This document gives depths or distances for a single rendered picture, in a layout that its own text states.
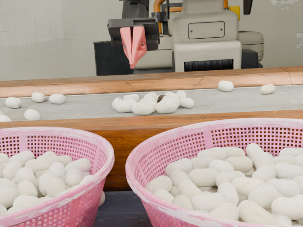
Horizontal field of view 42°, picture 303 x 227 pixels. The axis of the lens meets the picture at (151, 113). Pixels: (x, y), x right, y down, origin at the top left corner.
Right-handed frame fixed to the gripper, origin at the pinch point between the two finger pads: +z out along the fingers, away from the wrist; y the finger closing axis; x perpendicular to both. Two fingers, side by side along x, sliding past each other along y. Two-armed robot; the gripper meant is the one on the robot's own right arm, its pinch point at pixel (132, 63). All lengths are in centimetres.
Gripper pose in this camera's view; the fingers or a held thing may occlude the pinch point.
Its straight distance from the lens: 77.5
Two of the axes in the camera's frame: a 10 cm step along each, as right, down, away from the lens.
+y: 10.0, -0.3, -0.8
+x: 0.8, 5.7, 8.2
